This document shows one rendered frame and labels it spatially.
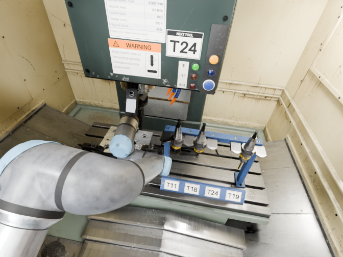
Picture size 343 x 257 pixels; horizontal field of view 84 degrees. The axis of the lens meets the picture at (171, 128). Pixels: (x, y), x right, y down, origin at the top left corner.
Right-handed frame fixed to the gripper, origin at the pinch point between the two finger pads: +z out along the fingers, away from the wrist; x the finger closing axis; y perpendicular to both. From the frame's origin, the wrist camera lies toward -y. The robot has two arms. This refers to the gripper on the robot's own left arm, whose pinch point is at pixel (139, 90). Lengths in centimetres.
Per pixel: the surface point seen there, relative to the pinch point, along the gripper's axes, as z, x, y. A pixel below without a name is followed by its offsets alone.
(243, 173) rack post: -14, 58, 38
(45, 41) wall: 76, -95, 12
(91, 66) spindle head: -19.7, -10.0, -20.9
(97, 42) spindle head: -19.5, -6.2, -28.7
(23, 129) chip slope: 16, -96, 55
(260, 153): -18, 58, 16
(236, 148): -17, 47, 16
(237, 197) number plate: -26, 54, 43
